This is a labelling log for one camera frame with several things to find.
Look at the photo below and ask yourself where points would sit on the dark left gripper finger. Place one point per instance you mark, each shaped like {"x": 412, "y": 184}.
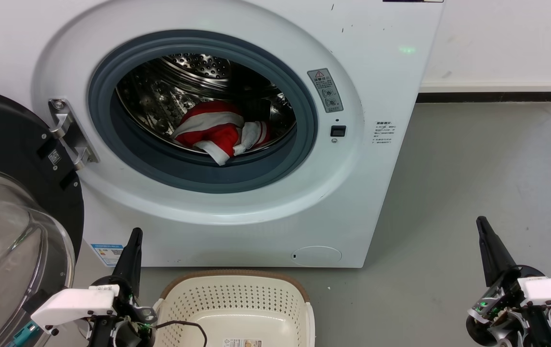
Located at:
{"x": 136, "y": 265}
{"x": 125, "y": 267}

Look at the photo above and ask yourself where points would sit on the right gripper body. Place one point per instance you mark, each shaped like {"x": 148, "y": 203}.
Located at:
{"x": 502, "y": 313}

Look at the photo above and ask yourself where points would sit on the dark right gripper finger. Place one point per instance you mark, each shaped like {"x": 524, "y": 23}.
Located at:
{"x": 501, "y": 258}
{"x": 488, "y": 260}

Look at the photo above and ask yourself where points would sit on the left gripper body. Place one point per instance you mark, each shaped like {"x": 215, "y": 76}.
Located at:
{"x": 133, "y": 323}

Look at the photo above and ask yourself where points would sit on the red and white garment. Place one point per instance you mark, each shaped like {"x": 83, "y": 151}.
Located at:
{"x": 213, "y": 132}

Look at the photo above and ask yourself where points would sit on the cream perforated laundry basket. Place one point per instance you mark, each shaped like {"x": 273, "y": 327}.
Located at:
{"x": 237, "y": 299}

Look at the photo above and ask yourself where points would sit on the printed paper product label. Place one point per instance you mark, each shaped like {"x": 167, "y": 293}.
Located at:
{"x": 242, "y": 343}

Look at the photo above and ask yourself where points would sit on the stainless steel washing machine drum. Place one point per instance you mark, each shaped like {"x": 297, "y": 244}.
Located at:
{"x": 160, "y": 96}

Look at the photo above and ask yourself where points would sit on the washing machine door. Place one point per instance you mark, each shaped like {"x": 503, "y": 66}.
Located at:
{"x": 6, "y": 135}

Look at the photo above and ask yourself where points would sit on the blue energy label sticker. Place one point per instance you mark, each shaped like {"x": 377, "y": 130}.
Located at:
{"x": 107, "y": 254}

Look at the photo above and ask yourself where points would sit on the grey rubber door gasket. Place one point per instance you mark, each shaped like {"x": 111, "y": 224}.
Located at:
{"x": 184, "y": 179}

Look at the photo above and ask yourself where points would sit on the teal connector plug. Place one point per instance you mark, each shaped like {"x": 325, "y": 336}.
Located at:
{"x": 24, "y": 333}

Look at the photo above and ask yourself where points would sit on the white front-load washing machine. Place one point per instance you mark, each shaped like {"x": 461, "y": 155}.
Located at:
{"x": 256, "y": 231}

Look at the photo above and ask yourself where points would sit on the small QR code sticker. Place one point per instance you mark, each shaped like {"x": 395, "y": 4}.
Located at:
{"x": 54, "y": 157}

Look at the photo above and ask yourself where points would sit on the metal door hinge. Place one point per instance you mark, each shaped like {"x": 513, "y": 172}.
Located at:
{"x": 68, "y": 130}

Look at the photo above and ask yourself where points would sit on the white text sticker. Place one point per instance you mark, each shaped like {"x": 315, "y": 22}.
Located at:
{"x": 384, "y": 132}

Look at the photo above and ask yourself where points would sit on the white and black baseboard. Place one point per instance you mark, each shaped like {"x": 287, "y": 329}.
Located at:
{"x": 492, "y": 91}

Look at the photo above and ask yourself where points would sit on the round white filter cover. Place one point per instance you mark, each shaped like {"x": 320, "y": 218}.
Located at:
{"x": 316, "y": 256}

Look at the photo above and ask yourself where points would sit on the grey warning sticker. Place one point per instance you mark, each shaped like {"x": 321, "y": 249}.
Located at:
{"x": 325, "y": 90}

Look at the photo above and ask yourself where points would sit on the black control panel strip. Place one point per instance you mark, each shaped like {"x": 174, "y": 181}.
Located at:
{"x": 410, "y": 1}

